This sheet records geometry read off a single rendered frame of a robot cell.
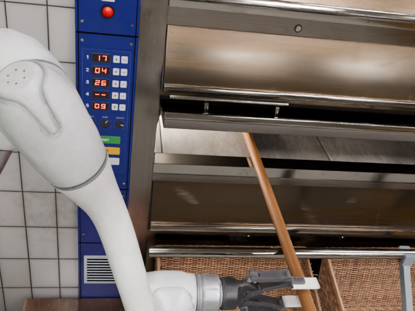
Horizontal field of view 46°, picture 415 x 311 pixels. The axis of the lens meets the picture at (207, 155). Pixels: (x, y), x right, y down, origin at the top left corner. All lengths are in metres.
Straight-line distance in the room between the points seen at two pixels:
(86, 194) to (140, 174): 0.80
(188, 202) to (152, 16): 0.65
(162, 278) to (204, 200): 0.60
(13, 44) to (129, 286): 0.44
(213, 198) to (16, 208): 0.64
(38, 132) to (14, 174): 0.93
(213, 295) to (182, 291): 0.07
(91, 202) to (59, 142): 0.15
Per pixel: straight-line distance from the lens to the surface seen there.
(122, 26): 1.31
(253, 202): 1.70
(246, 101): 1.35
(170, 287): 1.10
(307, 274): 1.85
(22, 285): 1.96
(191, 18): 1.34
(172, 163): 1.55
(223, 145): 1.68
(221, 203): 1.68
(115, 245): 0.88
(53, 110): 0.68
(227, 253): 1.30
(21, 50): 0.80
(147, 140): 1.50
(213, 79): 1.40
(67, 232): 1.74
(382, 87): 1.57
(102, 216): 0.84
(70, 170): 0.73
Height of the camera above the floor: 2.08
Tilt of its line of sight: 34 degrees down
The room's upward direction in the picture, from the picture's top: 9 degrees clockwise
